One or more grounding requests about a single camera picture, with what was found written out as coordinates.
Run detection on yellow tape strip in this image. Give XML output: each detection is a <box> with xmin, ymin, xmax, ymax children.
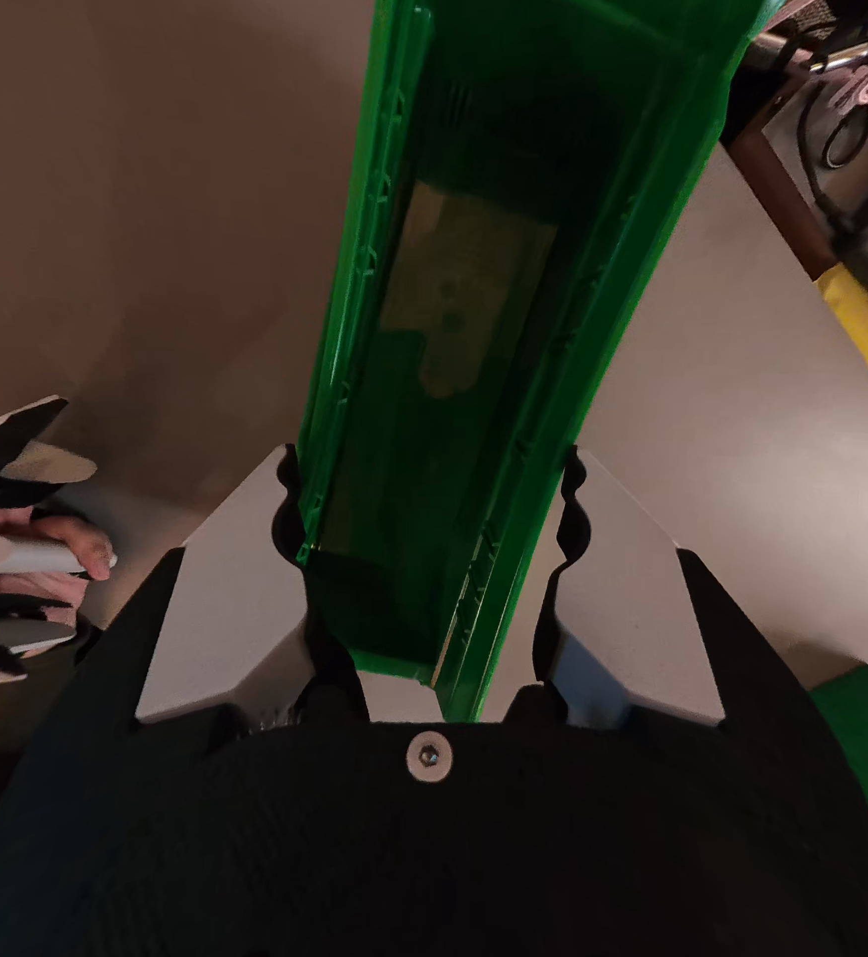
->
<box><xmin>814</xmin><ymin>262</ymin><xmax>868</xmax><ymax>433</ymax></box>

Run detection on black cable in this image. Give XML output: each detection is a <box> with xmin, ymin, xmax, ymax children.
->
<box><xmin>794</xmin><ymin>75</ymin><xmax>865</xmax><ymax>236</ymax></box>

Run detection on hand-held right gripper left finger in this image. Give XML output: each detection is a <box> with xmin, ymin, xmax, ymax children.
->
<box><xmin>135</xmin><ymin>443</ymin><xmax>319</xmax><ymax>734</ymax></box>

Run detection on person's left hand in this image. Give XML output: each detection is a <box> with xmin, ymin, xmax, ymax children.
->
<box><xmin>0</xmin><ymin>504</ymin><xmax>118</xmax><ymax>629</ymax></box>

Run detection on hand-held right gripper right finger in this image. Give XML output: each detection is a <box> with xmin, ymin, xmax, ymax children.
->
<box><xmin>533</xmin><ymin>446</ymin><xmax>726</xmax><ymax>728</ymax></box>

